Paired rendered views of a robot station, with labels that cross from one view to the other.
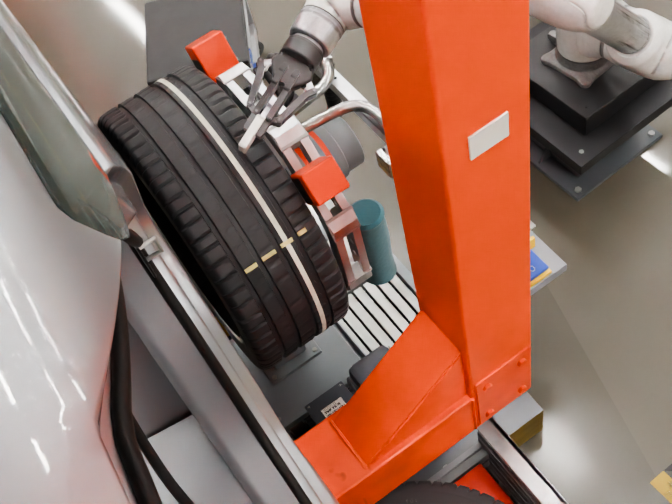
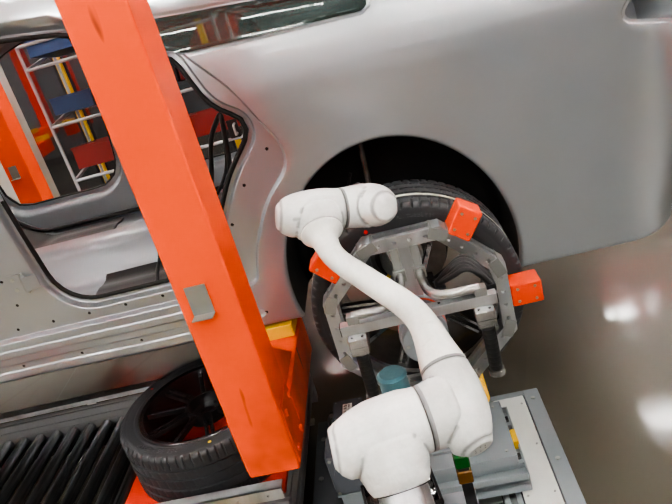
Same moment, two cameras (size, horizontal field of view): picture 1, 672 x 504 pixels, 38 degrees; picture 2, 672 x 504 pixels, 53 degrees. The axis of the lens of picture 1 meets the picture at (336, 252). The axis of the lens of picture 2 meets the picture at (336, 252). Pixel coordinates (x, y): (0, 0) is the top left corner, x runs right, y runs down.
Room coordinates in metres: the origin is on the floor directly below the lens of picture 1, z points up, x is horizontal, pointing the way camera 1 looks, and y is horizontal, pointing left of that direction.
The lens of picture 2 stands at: (2.04, -1.59, 1.85)
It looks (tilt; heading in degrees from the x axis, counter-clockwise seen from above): 23 degrees down; 118
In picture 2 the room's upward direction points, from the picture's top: 16 degrees counter-clockwise
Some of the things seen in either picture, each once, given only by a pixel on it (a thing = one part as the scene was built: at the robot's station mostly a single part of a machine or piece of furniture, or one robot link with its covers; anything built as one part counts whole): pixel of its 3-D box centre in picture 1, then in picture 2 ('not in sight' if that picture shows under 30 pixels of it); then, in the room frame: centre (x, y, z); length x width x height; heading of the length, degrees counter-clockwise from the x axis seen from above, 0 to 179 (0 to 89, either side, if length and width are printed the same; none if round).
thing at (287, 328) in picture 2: not in sight; (276, 324); (0.75, 0.25, 0.71); 0.14 x 0.14 x 0.05; 20
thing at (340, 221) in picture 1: (286, 179); (419, 312); (1.39, 0.06, 0.85); 0.54 x 0.07 x 0.54; 20
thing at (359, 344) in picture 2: (399, 154); (359, 339); (1.30, -0.19, 0.93); 0.09 x 0.05 x 0.05; 110
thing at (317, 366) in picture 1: (275, 332); (447, 416); (1.34, 0.22, 0.32); 0.40 x 0.30 x 0.28; 20
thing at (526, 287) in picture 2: not in sight; (524, 287); (1.69, 0.17, 0.85); 0.09 x 0.08 x 0.07; 20
